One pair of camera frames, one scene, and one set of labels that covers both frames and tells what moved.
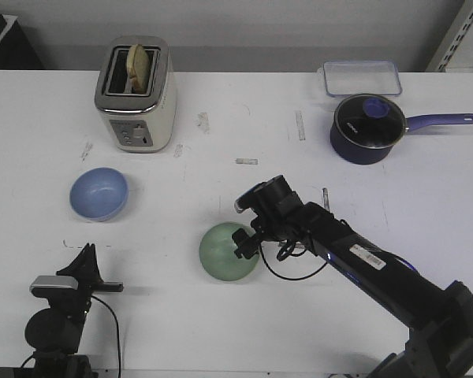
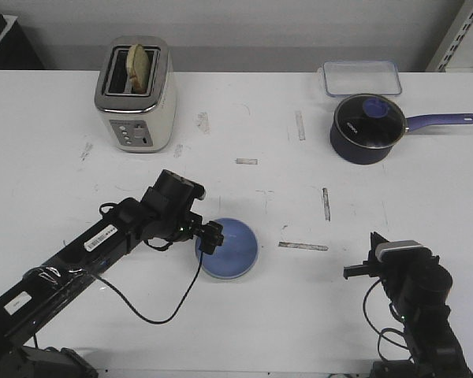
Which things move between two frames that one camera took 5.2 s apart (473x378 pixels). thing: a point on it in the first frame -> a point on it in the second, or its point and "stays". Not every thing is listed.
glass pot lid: [371, 121] stays
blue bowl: [99, 194] -> [236, 256]
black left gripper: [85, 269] -> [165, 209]
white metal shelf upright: [455, 35] stays
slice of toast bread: [138, 68] stays
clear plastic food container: [361, 77] stays
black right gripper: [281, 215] -> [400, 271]
